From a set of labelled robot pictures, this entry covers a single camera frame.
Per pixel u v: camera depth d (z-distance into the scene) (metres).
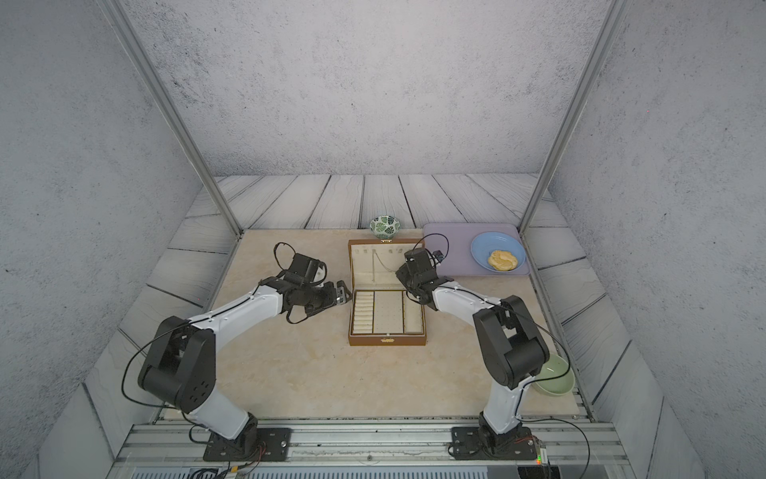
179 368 0.45
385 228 1.21
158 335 0.46
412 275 0.74
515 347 0.48
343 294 0.81
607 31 0.73
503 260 1.07
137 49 0.75
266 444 0.73
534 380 0.51
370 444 0.74
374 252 0.92
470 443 0.73
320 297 0.80
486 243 1.13
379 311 0.91
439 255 0.87
